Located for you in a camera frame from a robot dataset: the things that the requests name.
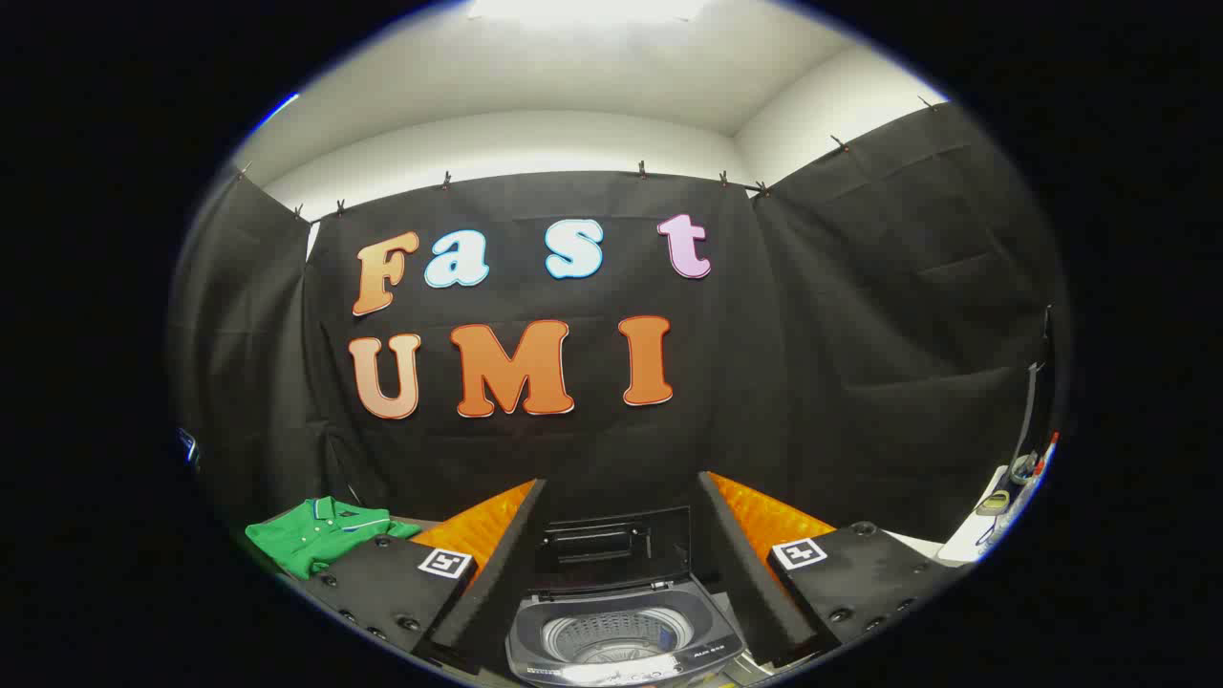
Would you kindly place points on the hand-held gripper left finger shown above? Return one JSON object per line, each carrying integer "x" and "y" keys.
{"x": 497, "y": 573}

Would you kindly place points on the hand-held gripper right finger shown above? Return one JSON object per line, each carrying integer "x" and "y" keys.
{"x": 740, "y": 573}

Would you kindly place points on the grey washing machine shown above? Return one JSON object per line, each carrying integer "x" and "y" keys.
{"x": 611, "y": 635}

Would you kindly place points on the green polo shirt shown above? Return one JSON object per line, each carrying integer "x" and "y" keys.
{"x": 315, "y": 537}

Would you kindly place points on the white side table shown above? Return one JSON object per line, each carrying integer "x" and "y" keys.
{"x": 955, "y": 545}

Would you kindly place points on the small grey-green gadget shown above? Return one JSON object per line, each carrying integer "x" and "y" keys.
{"x": 994, "y": 503}

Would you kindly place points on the row of small cloth clips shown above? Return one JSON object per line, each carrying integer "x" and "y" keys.
{"x": 642, "y": 171}

